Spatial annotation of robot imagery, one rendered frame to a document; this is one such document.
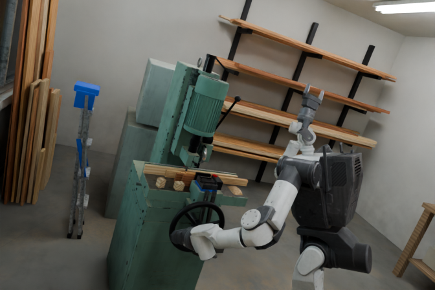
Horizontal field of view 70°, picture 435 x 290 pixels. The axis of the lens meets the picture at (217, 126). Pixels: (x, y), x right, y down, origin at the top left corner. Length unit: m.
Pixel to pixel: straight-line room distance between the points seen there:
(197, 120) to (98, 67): 2.51
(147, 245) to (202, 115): 0.76
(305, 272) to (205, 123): 0.85
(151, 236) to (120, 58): 2.61
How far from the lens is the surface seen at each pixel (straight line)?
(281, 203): 1.15
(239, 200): 1.88
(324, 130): 4.47
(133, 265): 1.91
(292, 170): 1.22
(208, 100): 1.64
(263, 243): 1.16
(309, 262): 1.50
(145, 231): 1.78
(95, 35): 3.99
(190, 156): 1.75
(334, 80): 4.93
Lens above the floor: 1.65
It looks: 13 degrees down
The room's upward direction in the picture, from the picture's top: 18 degrees clockwise
